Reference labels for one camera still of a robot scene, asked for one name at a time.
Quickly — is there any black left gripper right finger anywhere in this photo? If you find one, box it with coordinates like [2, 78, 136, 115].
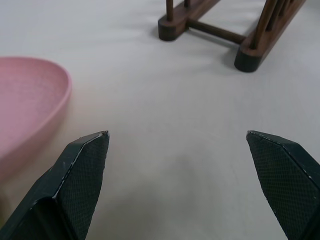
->
[245, 129, 320, 240]

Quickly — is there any pink plastic plate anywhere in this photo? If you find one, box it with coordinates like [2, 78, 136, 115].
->
[0, 56, 73, 181]

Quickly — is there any dark wooden dish rack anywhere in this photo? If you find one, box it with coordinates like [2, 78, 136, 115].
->
[157, 0, 308, 74]

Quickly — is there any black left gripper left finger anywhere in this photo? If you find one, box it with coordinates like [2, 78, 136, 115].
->
[0, 130, 111, 240]

